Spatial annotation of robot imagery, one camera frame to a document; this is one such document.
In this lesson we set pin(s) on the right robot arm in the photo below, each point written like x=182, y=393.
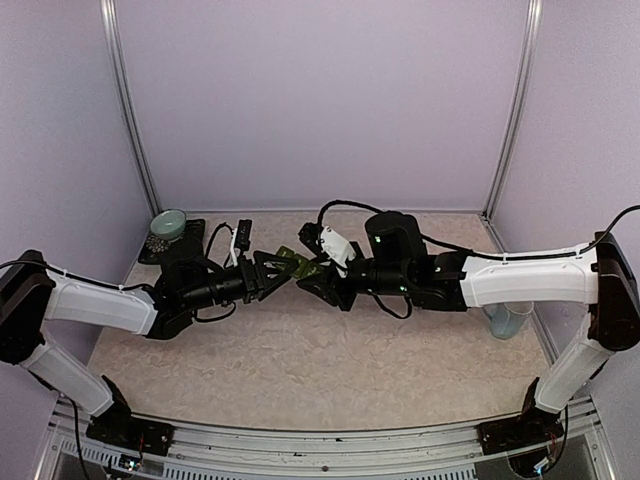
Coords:
x=596, y=275

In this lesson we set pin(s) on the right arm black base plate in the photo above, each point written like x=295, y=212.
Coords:
x=516, y=432

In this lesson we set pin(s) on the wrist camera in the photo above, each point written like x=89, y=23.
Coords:
x=327, y=243
x=240, y=240

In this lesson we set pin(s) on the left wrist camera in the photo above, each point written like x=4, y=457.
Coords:
x=240, y=240

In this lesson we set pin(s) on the aluminium front rail frame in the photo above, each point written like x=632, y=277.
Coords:
x=459, y=450

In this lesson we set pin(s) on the black patterned tray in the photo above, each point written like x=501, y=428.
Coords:
x=153, y=246

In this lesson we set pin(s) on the right aluminium corner post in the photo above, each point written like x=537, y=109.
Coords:
x=517, y=108

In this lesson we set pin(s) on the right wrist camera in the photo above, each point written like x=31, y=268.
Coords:
x=327, y=243

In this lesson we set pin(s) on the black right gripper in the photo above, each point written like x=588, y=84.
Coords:
x=333, y=291

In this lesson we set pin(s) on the green pill organizer box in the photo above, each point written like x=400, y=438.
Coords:
x=301, y=270

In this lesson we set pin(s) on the light green ceramic bowl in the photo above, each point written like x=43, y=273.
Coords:
x=168, y=225

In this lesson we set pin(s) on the light blue mug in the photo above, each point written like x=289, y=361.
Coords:
x=506, y=319

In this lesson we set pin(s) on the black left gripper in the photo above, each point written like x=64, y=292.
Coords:
x=252, y=280

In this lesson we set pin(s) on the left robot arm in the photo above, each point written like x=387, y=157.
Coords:
x=33, y=291

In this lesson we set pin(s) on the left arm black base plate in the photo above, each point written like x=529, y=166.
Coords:
x=136, y=434

